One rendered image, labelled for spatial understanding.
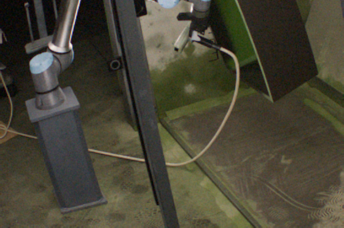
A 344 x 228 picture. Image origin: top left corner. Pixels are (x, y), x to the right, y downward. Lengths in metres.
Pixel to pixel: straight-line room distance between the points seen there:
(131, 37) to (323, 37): 2.56
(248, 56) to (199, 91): 0.64
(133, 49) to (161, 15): 2.10
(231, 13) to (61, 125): 1.23
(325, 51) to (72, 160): 1.98
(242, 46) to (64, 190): 1.41
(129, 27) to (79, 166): 1.54
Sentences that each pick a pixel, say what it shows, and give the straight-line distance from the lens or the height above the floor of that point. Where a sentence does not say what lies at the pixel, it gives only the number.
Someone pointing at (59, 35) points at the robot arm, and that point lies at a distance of 3.26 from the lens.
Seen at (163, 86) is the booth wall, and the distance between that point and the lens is 4.17.
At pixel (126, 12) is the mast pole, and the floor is 1.36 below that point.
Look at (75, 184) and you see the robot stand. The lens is 3.39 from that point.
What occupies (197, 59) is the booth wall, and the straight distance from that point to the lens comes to 4.20.
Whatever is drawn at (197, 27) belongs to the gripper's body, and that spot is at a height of 0.93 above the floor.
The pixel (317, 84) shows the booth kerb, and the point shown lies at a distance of 4.26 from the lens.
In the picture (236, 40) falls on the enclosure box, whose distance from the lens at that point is 3.71.
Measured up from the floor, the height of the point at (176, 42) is 0.86.
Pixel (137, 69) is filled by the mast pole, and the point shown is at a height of 1.16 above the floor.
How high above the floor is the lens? 1.84
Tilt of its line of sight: 24 degrees down
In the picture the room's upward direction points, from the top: 11 degrees counter-clockwise
